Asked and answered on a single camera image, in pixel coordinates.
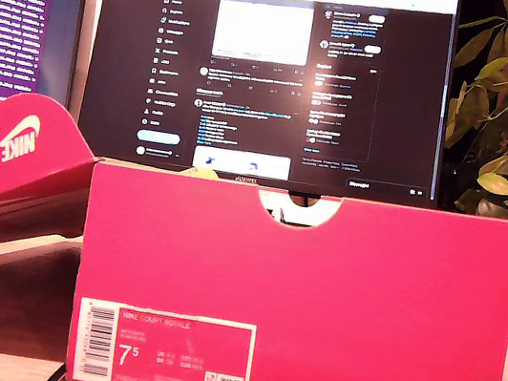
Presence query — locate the red shoebox base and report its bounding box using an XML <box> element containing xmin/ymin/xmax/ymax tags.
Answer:
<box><xmin>58</xmin><ymin>154</ymin><xmax>508</xmax><ymax>381</ymax></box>

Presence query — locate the red Nike shoebox lid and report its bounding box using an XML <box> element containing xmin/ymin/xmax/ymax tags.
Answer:
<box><xmin>0</xmin><ymin>87</ymin><xmax>115</xmax><ymax>277</ymax></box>

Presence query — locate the wide black Huawei monitor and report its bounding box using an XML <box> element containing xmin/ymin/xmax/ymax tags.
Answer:
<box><xmin>72</xmin><ymin>0</ymin><xmax>471</xmax><ymax>216</ymax></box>

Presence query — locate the black table cable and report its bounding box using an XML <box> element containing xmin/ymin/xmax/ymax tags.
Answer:
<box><xmin>40</xmin><ymin>358</ymin><xmax>69</xmax><ymax>381</ymax></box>

